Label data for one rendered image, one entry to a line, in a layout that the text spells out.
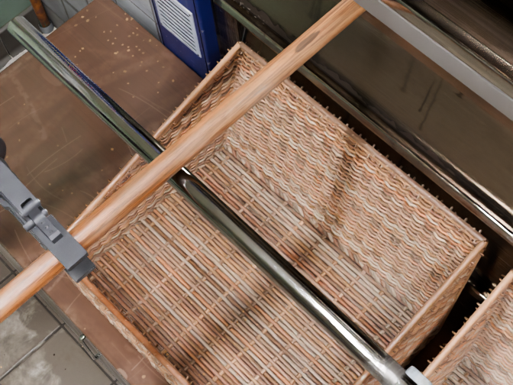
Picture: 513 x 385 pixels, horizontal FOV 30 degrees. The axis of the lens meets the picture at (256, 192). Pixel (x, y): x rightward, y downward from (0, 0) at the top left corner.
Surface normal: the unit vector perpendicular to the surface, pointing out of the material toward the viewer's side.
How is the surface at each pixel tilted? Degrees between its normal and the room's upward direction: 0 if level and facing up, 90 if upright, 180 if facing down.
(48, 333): 0
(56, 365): 0
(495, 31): 10
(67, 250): 0
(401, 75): 70
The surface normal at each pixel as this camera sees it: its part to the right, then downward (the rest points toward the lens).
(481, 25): 0.05, -0.55
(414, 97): -0.70, 0.45
